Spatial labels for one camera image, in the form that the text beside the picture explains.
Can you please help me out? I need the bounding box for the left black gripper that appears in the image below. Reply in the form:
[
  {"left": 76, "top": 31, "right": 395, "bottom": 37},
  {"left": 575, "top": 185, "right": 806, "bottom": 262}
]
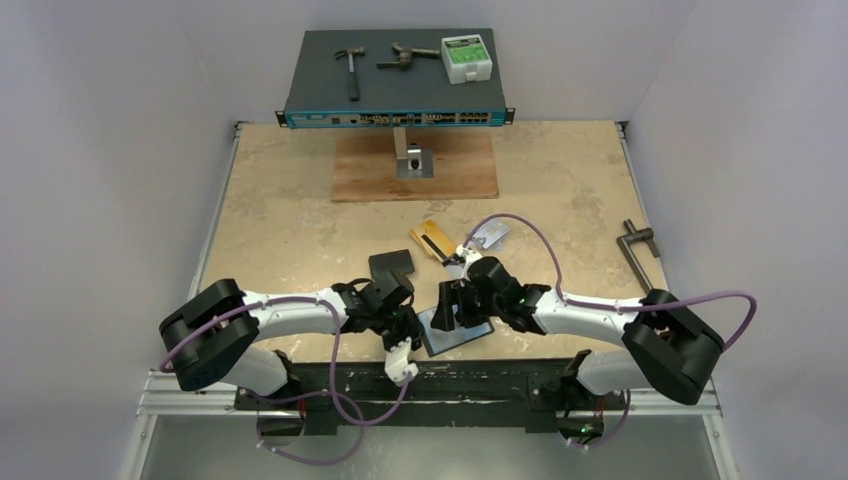
[{"left": 369, "top": 303, "right": 424, "bottom": 360}]

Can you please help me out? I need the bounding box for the black card holder wallet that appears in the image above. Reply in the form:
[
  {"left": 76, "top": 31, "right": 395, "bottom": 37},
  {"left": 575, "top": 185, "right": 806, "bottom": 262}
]
[{"left": 418, "top": 307, "right": 495, "bottom": 357}]

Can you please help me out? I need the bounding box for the single silver card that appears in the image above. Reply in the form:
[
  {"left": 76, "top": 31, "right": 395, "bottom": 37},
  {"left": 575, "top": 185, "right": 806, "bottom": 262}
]
[{"left": 444, "top": 258, "right": 466, "bottom": 280}]

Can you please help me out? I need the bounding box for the black VIP card stack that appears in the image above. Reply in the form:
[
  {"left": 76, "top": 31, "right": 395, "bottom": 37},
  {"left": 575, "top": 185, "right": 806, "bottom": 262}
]
[{"left": 368, "top": 249, "right": 416, "bottom": 280}]

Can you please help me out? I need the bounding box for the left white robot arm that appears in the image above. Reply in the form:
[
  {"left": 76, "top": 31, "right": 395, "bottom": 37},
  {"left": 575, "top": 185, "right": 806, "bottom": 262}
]
[{"left": 158, "top": 271, "right": 422, "bottom": 409}]

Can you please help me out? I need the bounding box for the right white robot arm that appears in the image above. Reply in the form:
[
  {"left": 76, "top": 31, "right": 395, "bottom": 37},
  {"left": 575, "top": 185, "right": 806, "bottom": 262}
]
[{"left": 429, "top": 256, "right": 726, "bottom": 407}]

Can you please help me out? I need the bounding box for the gold VIP card stack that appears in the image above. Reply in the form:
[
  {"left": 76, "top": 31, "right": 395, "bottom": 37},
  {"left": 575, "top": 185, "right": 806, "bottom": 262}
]
[{"left": 410, "top": 220, "right": 457, "bottom": 264}]

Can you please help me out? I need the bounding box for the silver card stack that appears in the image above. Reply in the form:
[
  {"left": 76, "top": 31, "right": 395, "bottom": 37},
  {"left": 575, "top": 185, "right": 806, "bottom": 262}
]
[{"left": 471, "top": 219, "right": 510, "bottom": 251}]

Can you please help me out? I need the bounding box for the wooden board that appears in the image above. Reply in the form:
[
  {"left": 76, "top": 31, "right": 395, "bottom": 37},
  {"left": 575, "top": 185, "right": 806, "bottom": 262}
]
[{"left": 331, "top": 129, "right": 499, "bottom": 203}]

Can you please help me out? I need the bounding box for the small hammer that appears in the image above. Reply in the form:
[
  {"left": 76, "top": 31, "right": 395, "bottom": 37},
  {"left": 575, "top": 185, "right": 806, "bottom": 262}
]
[{"left": 334, "top": 47, "right": 365, "bottom": 102}]

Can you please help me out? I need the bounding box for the white green plastic box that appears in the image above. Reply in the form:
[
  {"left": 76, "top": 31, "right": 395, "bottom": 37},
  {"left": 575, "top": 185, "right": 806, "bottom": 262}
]
[{"left": 440, "top": 34, "right": 494, "bottom": 85}]

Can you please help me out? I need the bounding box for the rusty pliers tool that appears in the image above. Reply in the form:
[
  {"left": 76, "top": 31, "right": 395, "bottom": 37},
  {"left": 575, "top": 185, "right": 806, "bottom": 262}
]
[{"left": 376, "top": 42, "right": 442, "bottom": 71}]

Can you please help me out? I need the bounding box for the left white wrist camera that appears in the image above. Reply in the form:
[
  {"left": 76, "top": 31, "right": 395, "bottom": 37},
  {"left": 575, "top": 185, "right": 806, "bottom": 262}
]
[{"left": 384, "top": 337, "right": 419, "bottom": 386}]

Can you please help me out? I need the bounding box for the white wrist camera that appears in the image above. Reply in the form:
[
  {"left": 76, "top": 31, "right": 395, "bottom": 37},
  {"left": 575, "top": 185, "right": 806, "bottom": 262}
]
[
  {"left": 451, "top": 244, "right": 483, "bottom": 268},
  {"left": 384, "top": 337, "right": 419, "bottom": 386}
]

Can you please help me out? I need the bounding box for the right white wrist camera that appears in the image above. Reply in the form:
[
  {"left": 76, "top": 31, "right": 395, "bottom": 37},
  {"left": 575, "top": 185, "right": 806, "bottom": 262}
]
[{"left": 451, "top": 244, "right": 483, "bottom": 268}]

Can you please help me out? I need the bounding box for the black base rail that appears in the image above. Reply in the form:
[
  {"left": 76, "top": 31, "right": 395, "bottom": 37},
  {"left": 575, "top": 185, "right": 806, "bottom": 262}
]
[{"left": 235, "top": 358, "right": 631, "bottom": 439}]

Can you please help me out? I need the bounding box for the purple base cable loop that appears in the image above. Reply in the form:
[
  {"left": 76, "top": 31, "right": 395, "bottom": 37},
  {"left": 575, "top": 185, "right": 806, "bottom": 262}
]
[{"left": 255, "top": 384, "right": 367, "bottom": 465}]

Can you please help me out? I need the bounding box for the metal stand bracket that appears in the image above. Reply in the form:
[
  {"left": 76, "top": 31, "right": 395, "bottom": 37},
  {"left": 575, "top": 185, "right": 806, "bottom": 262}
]
[{"left": 392, "top": 127, "right": 434, "bottom": 180}]

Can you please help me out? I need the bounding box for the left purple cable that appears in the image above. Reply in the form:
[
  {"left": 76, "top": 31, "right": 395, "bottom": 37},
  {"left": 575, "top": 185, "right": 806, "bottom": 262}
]
[{"left": 158, "top": 296, "right": 412, "bottom": 427}]

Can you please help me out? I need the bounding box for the metal crank handle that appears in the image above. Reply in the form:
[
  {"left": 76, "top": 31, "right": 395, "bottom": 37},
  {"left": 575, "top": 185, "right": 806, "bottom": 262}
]
[{"left": 616, "top": 218, "right": 660, "bottom": 293}]

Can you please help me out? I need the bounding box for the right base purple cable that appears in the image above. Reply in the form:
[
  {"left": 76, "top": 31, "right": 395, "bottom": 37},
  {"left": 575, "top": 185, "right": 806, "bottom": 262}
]
[{"left": 564, "top": 390, "right": 632, "bottom": 452}]

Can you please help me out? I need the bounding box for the blue network switch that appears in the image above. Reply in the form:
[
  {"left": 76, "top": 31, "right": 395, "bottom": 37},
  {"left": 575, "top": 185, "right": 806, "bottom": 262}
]
[{"left": 275, "top": 28, "right": 515, "bottom": 129}]

